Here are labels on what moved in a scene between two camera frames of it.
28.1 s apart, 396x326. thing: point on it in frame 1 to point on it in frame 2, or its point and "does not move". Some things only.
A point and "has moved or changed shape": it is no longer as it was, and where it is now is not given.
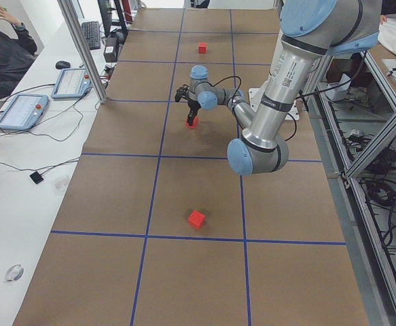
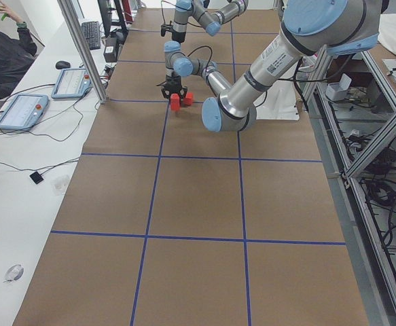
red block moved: (190, 117) to (174, 102)
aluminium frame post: (69, 9) does not move
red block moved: (196, 219) has moved or changed shape
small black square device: (36, 177) does not move
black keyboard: (92, 32) does not move
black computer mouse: (62, 64) does not move
